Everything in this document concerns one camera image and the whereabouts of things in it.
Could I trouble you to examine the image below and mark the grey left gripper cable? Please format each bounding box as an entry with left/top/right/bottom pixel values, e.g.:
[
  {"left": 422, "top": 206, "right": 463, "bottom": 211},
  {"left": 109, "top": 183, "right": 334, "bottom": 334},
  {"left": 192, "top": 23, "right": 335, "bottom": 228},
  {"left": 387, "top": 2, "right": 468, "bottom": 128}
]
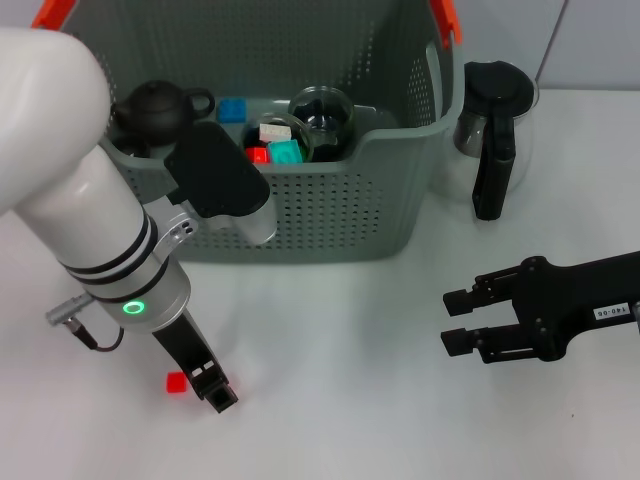
[{"left": 44, "top": 293, "right": 126, "bottom": 352}]

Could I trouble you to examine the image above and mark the glass teacup black sleeve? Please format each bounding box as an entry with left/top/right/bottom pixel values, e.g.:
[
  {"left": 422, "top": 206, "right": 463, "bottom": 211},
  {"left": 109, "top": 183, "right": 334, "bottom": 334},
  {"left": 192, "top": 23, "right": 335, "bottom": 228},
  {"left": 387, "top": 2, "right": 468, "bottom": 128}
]
[
  {"left": 241, "top": 112, "right": 317, "bottom": 164},
  {"left": 288, "top": 85, "right": 357, "bottom": 161}
]

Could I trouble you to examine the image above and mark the grey perforated storage basket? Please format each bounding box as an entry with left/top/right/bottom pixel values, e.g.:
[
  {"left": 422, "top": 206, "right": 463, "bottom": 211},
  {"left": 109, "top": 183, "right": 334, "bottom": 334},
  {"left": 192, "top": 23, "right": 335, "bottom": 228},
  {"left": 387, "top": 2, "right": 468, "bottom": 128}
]
[{"left": 64, "top": 0, "right": 466, "bottom": 264}]

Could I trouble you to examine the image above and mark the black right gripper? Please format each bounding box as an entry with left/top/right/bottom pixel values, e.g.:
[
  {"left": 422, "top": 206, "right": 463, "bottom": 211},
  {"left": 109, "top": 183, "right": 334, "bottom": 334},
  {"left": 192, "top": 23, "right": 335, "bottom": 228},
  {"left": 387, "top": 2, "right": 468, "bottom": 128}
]
[{"left": 440, "top": 251, "right": 640, "bottom": 365}]

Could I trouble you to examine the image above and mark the white building brick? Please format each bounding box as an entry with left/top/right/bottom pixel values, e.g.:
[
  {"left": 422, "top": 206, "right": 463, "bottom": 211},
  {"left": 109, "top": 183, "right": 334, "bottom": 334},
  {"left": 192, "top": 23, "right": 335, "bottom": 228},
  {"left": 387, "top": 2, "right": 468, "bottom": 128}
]
[{"left": 258, "top": 123, "right": 294, "bottom": 143}]

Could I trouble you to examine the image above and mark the blue square building brick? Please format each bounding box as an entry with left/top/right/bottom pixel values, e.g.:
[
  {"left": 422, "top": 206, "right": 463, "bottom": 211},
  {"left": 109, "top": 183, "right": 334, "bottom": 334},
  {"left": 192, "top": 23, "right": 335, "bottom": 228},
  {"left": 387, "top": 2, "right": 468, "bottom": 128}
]
[{"left": 216, "top": 97, "right": 249, "bottom": 125}]

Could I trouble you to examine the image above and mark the teal square building brick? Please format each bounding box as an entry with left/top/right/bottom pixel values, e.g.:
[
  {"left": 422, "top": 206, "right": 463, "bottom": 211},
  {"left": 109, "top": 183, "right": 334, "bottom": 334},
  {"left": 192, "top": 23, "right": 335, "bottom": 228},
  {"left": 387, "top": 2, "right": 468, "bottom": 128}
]
[{"left": 267, "top": 139, "right": 307, "bottom": 165}]

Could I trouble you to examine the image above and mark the glass carafe black lid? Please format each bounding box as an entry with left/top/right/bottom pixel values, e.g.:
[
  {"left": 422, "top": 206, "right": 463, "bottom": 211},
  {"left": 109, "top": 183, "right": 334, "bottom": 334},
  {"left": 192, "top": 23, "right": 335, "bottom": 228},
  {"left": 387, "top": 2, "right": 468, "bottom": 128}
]
[{"left": 447, "top": 60, "right": 541, "bottom": 222}]

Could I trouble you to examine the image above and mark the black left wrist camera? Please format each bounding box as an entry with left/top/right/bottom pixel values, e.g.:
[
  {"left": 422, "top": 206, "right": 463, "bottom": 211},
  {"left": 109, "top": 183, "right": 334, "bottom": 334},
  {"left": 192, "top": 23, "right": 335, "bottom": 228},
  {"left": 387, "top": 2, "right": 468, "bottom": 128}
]
[{"left": 163, "top": 121, "right": 272, "bottom": 222}]

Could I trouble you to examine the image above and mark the black clay teapot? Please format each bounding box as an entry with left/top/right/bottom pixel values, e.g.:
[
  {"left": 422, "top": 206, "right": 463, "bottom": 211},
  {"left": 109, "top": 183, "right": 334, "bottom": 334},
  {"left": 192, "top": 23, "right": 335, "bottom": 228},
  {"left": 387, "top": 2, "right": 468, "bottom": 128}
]
[{"left": 109, "top": 79, "right": 216, "bottom": 147}]

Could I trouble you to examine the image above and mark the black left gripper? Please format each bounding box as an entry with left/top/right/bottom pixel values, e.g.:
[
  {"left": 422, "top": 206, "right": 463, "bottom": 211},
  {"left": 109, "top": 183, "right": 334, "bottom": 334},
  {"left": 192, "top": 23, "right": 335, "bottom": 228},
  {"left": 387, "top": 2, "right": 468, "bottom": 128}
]
[{"left": 151, "top": 309, "right": 240, "bottom": 415}]

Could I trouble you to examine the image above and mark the small black clay teacup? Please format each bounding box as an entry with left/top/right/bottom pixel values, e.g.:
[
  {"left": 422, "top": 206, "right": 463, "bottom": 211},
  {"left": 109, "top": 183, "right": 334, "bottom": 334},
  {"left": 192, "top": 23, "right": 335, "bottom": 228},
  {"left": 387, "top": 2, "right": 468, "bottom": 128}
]
[{"left": 112, "top": 133, "right": 153, "bottom": 159}]

